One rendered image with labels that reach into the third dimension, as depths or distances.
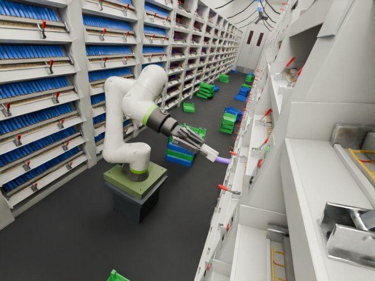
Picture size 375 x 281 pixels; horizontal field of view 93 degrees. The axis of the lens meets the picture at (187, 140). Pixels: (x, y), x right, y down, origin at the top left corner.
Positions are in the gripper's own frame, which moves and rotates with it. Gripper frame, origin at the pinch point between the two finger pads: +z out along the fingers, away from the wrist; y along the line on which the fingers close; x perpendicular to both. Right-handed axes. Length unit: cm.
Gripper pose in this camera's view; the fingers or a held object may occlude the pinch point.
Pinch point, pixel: (208, 152)
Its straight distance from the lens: 70.0
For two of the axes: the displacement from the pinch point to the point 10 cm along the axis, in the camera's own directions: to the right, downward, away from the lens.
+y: 3.6, -4.3, 8.3
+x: -4.2, 7.2, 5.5
